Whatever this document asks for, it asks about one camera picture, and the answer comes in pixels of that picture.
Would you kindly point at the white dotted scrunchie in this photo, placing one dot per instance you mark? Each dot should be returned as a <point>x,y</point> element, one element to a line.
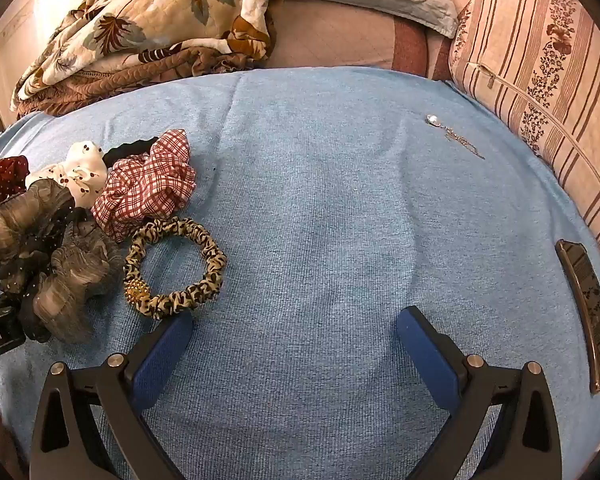
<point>80,165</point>

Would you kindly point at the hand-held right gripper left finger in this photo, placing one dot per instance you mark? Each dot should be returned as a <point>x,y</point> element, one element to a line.
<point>160,360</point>

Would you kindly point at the striped floral pillow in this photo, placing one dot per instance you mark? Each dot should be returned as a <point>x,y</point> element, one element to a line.
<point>540,60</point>

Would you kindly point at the leopard print scrunchie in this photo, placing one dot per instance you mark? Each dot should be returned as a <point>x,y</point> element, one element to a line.
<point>210,260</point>

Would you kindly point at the red plaid scrunchie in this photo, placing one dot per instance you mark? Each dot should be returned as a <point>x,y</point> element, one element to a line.
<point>145,185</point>

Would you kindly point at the brown quilted blanket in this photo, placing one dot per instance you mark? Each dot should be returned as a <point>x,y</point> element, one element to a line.
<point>130,72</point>

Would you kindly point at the dark red dotted scrunchie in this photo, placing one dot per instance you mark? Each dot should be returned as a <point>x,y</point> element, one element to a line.
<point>2,175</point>

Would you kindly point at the leaf print blanket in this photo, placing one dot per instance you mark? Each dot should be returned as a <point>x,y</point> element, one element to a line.
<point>145,20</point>

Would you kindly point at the pink patchwork bed sheet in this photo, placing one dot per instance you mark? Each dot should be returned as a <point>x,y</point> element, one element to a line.
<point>330,40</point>

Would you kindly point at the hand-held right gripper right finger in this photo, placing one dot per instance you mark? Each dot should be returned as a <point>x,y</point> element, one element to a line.
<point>425,355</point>

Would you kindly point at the grey sheer scrunchie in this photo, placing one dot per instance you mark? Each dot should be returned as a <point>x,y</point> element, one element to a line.
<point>30,230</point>

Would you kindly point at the blue cloth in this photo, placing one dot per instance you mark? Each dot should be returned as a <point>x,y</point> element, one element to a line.
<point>305,235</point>

